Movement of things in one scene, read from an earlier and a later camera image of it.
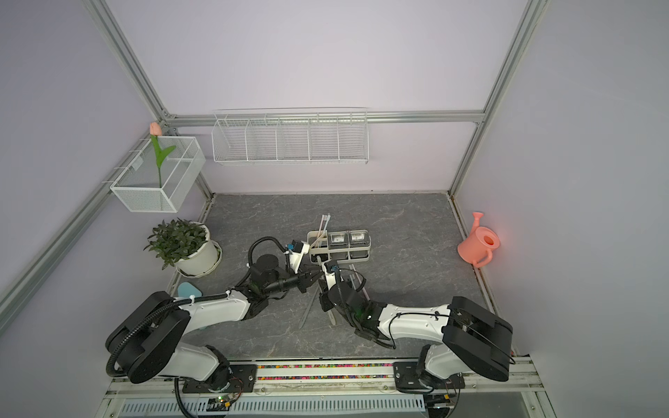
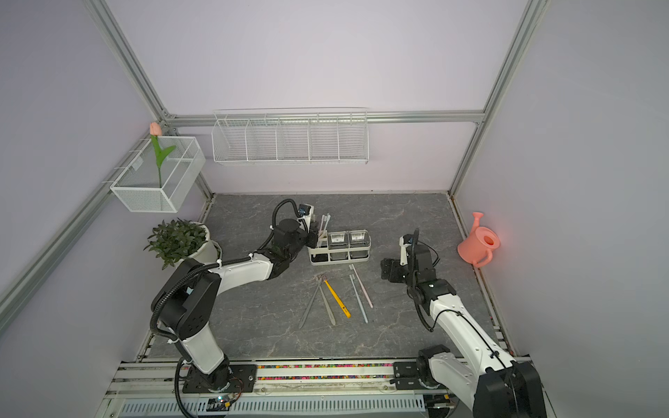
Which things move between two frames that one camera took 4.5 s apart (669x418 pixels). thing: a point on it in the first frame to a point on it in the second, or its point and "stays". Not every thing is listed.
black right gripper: (323, 300) to (393, 265)
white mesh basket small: (138, 186) stays
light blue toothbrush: (324, 230) stays
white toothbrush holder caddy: (338, 246) stays
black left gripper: (308, 279) to (313, 240)
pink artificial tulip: (155, 131) stays
